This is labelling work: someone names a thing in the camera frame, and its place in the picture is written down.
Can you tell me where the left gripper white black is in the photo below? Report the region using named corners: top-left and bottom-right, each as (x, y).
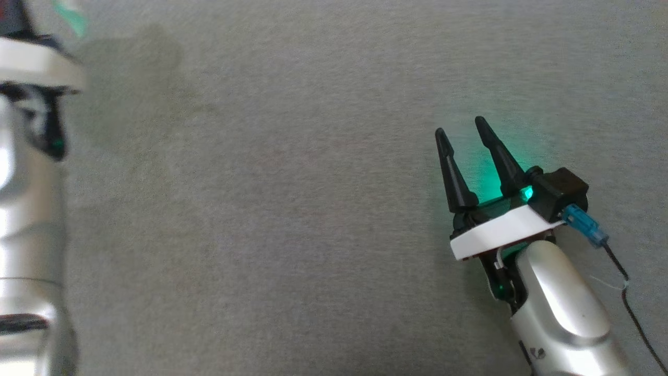
top-left (0, 0), bottom-right (87, 160)

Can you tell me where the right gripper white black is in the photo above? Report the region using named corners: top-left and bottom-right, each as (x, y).
top-left (435, 116), bottom-right (565, 315)

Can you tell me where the grey sofa seat cushion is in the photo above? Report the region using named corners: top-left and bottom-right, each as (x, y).
top-left (0, 0), bottom-right (668, 376)

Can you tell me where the right cable with blue plug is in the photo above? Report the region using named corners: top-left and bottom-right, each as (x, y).
top-left (563, 204), bottom-right (668, 374)

